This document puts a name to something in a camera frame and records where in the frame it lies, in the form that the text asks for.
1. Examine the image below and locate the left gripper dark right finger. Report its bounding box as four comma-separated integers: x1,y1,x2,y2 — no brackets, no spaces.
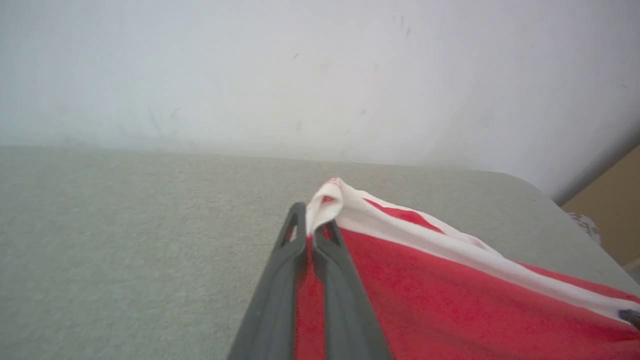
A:
312,219,396,360

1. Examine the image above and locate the beige board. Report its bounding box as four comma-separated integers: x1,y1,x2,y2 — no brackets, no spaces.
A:
560,144,640,267

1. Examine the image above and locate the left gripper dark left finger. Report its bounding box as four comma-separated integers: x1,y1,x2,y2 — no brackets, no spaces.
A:
227,201,308,360

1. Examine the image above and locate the white patterned object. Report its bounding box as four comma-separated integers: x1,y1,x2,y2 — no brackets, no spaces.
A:
567,212,603,246

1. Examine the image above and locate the red garment with white stripes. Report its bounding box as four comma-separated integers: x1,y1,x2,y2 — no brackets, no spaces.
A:
294,177,640,360

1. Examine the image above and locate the grey-green fabric sofa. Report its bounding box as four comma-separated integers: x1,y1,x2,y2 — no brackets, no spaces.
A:
0,144,640,360

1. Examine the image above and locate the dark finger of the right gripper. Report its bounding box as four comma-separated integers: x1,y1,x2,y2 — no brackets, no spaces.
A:
619,308,640,330

